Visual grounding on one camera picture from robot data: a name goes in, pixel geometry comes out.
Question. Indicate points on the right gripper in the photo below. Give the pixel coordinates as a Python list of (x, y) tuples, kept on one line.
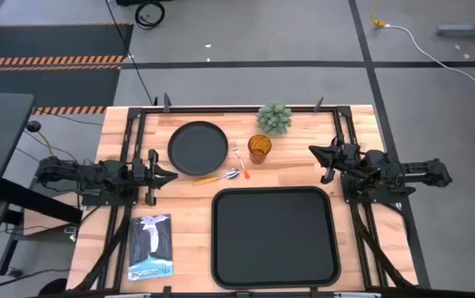
[(345, 155)]

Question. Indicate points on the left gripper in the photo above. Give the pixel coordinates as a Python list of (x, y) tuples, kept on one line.
[(152, 182)]

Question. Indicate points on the black round plate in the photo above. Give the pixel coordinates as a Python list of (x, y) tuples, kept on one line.
[(198, 148)]

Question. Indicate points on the amber glass cup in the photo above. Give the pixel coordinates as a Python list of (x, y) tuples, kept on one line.
[(259, 149)]

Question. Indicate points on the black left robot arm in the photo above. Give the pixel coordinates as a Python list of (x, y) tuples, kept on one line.
[(97, 176)]

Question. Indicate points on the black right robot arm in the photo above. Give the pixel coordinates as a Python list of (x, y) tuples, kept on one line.
[(386, 169)]

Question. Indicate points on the black rectangular tray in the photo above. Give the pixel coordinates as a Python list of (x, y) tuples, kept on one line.
[(274, 238)]

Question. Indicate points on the green artificial potted plant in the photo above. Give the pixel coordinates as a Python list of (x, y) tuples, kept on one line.
[(274, 118)]

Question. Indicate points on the Yellowstone picture book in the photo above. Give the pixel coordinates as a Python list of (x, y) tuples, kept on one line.
[(150, 246)]

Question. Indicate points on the black round knob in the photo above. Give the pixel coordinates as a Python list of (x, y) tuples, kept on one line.
[(33, 126)]

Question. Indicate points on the black hazard-striped floor mat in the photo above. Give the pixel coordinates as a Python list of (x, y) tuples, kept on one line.
[(51, 41)]

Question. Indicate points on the grey table leg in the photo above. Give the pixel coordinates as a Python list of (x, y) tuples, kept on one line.
[(469, 30)]

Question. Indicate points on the black aluminium table frame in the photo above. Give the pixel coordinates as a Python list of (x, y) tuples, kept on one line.
[(241, 110)]

